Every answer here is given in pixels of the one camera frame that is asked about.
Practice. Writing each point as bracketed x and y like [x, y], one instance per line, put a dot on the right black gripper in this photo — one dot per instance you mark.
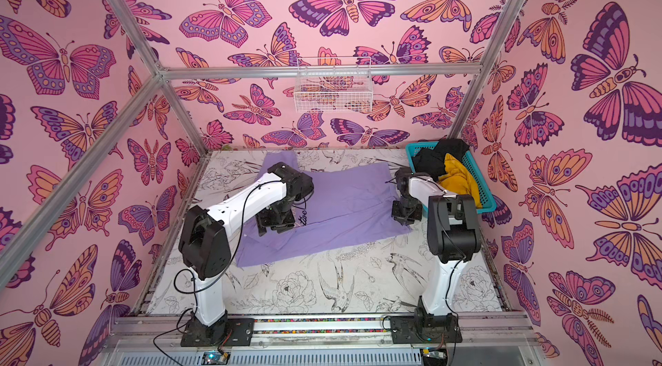
[406, 211]

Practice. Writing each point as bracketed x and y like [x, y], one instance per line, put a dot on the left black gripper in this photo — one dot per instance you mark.
[266, 222]

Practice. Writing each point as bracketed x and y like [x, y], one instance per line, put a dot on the lavender purple t-shirt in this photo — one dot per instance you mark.
[348, 207]

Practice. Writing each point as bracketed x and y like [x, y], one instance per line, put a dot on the teal plastic laundry basket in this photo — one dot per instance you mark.
[487, 199]

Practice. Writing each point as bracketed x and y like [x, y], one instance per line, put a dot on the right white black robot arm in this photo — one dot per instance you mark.
[452, 235]

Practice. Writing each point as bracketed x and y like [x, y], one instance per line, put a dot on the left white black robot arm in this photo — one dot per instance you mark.
[205, 239]

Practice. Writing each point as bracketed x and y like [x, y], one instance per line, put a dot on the black t-shirt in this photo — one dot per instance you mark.
[432, 161]

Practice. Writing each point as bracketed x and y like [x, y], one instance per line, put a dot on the mustard yellow t-shirt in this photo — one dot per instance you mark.
[459, 180]

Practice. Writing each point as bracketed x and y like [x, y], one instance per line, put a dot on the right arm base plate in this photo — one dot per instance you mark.
[414, 331]

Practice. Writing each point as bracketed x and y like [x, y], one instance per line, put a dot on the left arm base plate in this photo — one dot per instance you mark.
[225, 332]

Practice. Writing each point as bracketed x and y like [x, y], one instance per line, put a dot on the white wire wall basket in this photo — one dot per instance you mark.
[333, 93]

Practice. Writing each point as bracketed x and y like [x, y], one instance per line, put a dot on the aluminium frame horizontal bar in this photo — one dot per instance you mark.
[470, 69]

